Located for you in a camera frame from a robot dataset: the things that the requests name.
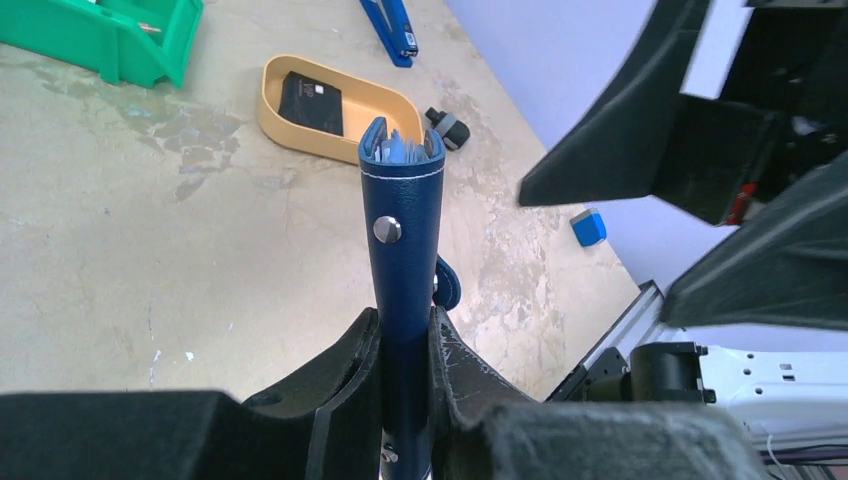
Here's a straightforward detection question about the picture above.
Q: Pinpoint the aluminium rail frame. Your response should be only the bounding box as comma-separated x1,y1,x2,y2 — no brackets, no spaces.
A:
546,280,664,402

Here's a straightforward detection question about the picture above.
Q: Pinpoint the blue stapler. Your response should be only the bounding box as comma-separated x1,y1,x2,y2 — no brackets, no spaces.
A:
360,0,419,68

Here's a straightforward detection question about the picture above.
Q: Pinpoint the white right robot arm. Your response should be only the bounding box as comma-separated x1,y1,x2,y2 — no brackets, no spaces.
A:
518,1,847,466

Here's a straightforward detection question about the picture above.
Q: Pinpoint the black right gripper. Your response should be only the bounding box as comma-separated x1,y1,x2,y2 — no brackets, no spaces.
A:
517,0,847,331

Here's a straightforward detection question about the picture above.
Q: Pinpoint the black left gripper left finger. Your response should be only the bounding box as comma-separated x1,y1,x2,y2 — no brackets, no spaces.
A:
243,308,381,479

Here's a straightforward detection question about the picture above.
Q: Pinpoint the tan oval tray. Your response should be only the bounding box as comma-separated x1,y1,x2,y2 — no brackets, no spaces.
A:
257,55,424,165

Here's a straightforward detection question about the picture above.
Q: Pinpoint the small black marker cap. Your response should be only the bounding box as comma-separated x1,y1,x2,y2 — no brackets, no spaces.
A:
425,108,470,151

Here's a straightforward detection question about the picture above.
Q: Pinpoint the navy blue card holder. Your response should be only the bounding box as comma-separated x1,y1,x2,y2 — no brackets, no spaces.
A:
357,117,456,479

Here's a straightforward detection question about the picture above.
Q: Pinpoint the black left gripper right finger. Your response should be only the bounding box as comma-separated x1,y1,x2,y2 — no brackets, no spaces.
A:
427,307,536,479

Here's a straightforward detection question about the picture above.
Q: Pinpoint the green plastic bin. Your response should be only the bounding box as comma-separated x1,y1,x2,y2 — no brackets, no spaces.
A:
1,0,204,88

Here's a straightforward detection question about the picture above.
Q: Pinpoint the black credit card stack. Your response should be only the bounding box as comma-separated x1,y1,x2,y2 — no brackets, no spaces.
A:
277,71,344,136

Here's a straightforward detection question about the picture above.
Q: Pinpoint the small blue object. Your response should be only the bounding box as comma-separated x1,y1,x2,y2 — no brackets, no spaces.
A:
570,208,607,248

